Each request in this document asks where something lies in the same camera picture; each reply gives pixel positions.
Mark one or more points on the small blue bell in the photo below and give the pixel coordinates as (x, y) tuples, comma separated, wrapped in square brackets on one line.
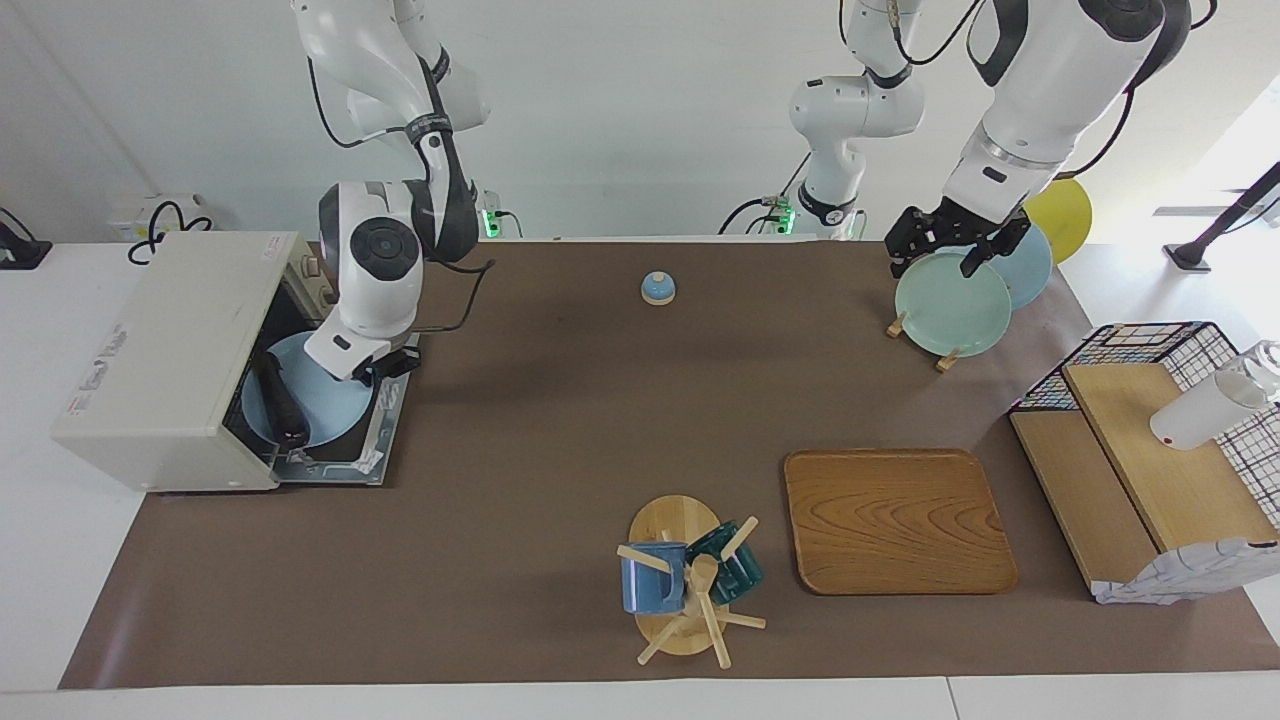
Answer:
[(658, 290)]

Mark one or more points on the wooden serving tray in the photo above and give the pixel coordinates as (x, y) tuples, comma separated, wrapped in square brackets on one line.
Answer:
[(900, 520)]

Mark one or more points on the blue mug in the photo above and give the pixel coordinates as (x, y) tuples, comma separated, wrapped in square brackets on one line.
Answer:
[(650, 590)]

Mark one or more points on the light blue racked plate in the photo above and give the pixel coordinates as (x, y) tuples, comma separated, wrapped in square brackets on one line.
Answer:
[(1030, 275)]

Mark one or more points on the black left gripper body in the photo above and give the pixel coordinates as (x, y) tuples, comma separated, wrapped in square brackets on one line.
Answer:
[(940, 228)]

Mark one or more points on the pale green plate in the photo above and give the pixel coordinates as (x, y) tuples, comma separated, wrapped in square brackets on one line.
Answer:
[(950, 310)]

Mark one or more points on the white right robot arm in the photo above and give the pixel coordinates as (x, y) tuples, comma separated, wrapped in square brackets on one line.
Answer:
[(375, 290)]

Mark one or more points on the brown table mat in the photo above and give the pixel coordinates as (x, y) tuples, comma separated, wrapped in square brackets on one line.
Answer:
[(560, 450)]

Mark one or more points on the yellow plate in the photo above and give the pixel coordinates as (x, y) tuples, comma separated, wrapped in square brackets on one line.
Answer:
[(1065, 215)]

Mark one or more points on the dark green mug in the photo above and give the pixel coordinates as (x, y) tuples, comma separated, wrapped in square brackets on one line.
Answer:
[(740, 575)]

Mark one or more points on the black angled camera stand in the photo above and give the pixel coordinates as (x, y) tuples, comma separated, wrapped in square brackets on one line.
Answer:
[(1190, 257)]

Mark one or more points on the white power strip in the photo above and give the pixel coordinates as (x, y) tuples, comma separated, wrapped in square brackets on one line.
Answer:
[(125, 215)]

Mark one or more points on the white cup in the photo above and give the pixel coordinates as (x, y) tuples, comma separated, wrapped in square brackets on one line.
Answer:
[(1200, 410)]

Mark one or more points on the wooden mug tree stand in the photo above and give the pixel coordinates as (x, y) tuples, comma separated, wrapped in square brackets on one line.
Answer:
[(670, 520)]

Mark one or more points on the black stand base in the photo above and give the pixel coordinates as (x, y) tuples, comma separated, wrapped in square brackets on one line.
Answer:
[(25, 255)]

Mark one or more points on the beige toaster oven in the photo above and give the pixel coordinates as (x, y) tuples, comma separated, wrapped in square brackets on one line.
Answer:
[(150, 380)]

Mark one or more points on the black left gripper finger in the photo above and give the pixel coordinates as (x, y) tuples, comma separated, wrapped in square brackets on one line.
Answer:
[(902, 265), (975, 264)]

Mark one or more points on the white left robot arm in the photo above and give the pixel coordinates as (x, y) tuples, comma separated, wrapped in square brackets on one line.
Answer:
[(1040, 100)]

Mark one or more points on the dark purple eggplant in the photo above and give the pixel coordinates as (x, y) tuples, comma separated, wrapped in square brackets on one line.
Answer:
[(282, 400)]

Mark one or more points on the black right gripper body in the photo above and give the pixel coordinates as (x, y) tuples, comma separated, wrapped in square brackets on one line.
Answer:
[(398, 360)]

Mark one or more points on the wooden plate rack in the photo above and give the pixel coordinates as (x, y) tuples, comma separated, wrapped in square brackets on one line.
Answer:
[(947, 360)]

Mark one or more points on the wooden step shelf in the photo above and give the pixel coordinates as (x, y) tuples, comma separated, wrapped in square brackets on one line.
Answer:
[(1180, 480)]

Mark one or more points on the toaster oven glass door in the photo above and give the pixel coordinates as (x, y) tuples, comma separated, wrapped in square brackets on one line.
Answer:
[(388, 445)]

